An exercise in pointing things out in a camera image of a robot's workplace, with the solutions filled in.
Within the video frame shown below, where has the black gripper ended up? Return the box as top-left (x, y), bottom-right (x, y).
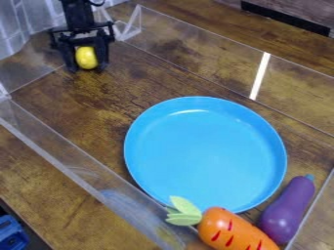
top-left (48, 0), bottom-right (114, 72)

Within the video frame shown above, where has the yellow toy lemon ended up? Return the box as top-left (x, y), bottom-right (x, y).
top-left (76, 47), bottom-right (97, 69)

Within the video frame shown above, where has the blue round tray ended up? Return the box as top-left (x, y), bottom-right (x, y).
top-left (124, 97), bottom-right (287, 213)

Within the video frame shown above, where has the white curtain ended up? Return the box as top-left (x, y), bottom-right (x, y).
top-left (0, 0), bottom-right (126, 60)

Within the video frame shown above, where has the blue object at corner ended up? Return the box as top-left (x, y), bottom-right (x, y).
top-left (0, 215), bottom-right (28, 250)

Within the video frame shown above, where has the orange toy carrot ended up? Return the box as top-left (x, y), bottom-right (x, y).
top-left (165, 196), bottom-right (280, 250)

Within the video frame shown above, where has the purple toy eggplant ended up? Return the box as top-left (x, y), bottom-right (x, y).
top-left (257, 174), bottom-right (315, 244)

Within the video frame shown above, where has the clear acrylic enclosure wall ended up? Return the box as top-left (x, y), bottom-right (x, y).
top-left (0, 0), bottom-right (334, 250)

